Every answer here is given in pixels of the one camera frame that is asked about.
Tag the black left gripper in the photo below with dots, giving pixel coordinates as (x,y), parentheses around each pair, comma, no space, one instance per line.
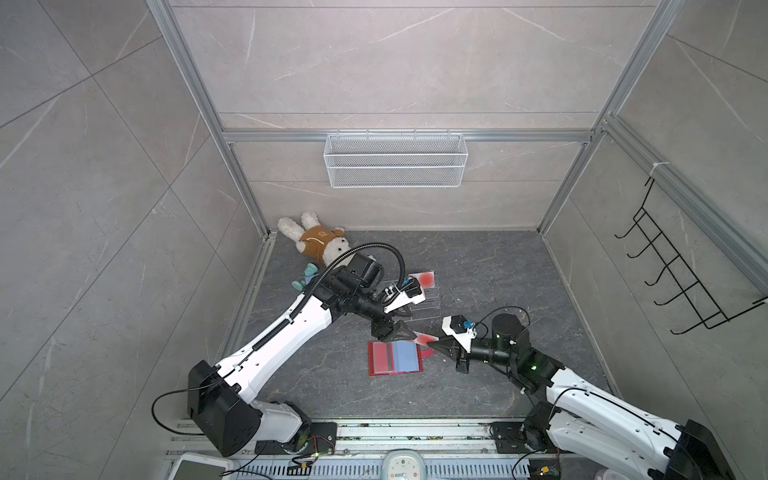
(390,331)

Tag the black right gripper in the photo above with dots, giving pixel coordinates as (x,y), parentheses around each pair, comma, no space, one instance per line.
(455,351)

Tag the red leather card holder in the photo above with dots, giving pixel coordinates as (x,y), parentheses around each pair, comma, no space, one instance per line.
(380,361)

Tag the clear acrylic tiered card stand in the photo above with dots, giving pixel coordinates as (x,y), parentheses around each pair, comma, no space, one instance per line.
(427,309)

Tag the white card red circle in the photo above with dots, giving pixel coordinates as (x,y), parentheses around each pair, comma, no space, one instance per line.
(426,279)

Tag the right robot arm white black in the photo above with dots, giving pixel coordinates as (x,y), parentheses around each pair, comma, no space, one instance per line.
(573,415)

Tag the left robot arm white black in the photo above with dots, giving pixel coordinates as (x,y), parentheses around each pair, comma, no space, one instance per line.
(222,399)

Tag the white plastic card sleeves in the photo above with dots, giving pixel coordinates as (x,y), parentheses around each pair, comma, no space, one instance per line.
(406,357)

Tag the teal toy piece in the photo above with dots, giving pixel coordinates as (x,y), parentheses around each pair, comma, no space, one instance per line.
(309,273)

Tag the white round device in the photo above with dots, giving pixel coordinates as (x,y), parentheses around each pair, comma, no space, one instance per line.
(403,465)

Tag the white teddy bear brown shirt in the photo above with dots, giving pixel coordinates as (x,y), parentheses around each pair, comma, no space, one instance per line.
(314,240)

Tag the white tablet corner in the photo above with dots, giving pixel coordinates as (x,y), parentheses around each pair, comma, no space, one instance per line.
(193,466)

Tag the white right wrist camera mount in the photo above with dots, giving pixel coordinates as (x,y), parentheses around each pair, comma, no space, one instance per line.
(463,331)

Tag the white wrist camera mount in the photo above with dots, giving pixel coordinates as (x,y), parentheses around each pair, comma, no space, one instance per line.
(410,293)
(463,331)

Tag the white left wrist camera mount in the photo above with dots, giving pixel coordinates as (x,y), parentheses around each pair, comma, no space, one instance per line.
(410,293)

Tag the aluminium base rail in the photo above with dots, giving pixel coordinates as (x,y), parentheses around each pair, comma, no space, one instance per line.
(353,448)

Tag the white wire mesh basket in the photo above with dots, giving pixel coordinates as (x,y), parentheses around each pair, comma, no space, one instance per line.
(395,162)

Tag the black wire hook rack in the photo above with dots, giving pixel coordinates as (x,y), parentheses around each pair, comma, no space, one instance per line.
(685,283)

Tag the horizontal aluminium wall rail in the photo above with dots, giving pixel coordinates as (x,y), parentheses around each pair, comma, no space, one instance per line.
(470,135)

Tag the right wall aluminium rail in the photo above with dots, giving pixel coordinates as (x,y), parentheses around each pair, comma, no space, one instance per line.
(733,242)

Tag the vertical aluminium corner post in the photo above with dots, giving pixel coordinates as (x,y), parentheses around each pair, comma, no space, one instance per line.
(660,22)

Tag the left aluminium corner post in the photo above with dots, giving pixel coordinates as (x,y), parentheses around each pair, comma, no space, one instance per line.
(170,30)

